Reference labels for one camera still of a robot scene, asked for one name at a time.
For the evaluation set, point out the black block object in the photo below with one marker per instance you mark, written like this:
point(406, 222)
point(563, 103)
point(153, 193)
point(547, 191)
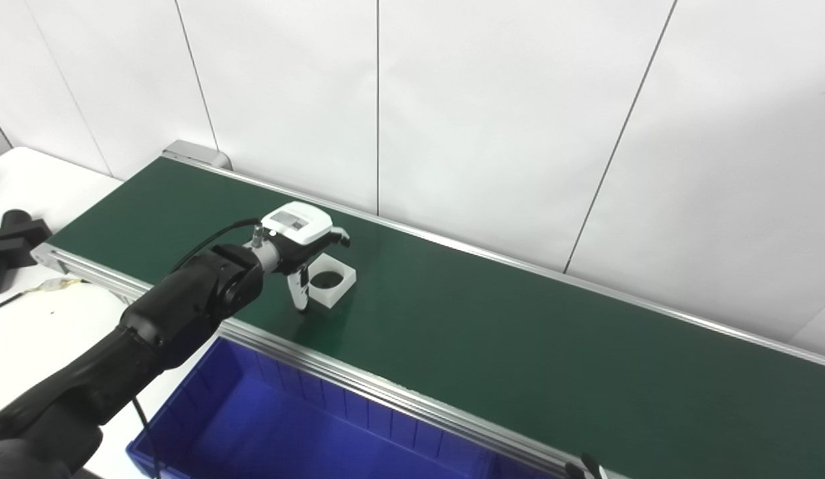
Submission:
point(13, 239)

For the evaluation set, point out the green conveyor belt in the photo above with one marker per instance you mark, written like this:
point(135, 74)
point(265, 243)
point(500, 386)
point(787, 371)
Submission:
point(519, 346)

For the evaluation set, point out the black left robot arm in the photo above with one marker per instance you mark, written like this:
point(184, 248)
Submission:
point(173, 313)

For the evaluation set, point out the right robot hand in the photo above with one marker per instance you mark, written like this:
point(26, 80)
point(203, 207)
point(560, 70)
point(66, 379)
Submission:
point(585, 469)

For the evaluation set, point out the white square part with hole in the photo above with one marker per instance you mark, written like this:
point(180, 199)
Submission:
point(332, 297)

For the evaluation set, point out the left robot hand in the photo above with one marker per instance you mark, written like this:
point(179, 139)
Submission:
point(299, 226)

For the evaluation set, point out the blue plastic bin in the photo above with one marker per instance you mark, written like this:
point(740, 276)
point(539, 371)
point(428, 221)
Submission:
point(266, 432)

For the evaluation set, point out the grey conveyor end housing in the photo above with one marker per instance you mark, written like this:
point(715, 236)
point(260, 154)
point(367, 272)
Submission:
point(193, 153)

